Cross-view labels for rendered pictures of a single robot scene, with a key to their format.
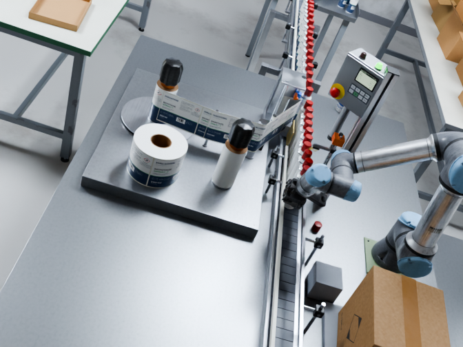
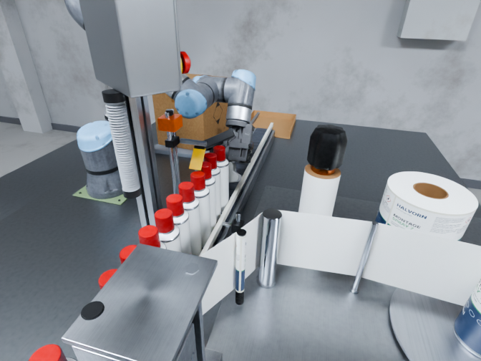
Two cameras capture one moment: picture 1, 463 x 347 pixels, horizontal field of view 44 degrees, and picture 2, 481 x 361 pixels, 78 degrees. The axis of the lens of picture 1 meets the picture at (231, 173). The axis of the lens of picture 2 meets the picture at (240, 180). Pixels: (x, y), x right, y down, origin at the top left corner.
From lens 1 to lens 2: 2.56 m
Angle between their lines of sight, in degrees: 108
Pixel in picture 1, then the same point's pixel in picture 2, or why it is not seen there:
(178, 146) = (402, 185)
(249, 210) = (274, 200)
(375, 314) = not seen: hidden behind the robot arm
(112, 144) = not seen: outside the picture
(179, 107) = (454, 261)
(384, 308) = not seen: hidden behind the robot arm
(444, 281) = (60, 175)
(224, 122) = (347, 234)
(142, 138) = (457, 190)
